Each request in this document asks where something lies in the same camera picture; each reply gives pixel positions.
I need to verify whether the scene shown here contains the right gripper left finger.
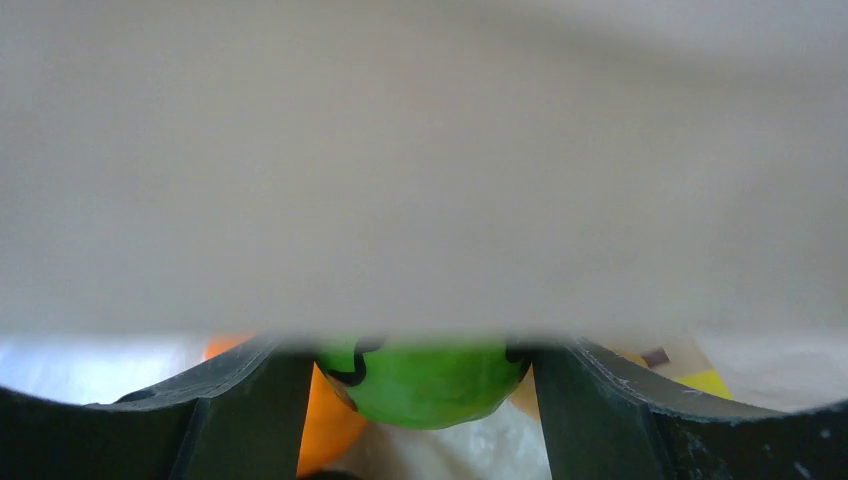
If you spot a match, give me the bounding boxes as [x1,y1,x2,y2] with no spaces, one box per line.
[1,337,313,479]

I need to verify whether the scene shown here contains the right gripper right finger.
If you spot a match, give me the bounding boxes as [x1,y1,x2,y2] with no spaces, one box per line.
[533,339,847,480]

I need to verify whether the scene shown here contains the orange fake orange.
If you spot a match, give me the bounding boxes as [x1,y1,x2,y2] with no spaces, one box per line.
[203,333,369,478]

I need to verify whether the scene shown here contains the yellow fake banana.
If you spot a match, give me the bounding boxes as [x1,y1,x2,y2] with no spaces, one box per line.
[673,370,734,400]

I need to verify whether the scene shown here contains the green striped fake watermelon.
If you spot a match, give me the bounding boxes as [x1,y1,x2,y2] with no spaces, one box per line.
[316,337,532,430]

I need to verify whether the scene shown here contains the translucent orange plastic bag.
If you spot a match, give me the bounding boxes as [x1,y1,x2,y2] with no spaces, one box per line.
[0,0,848,480]

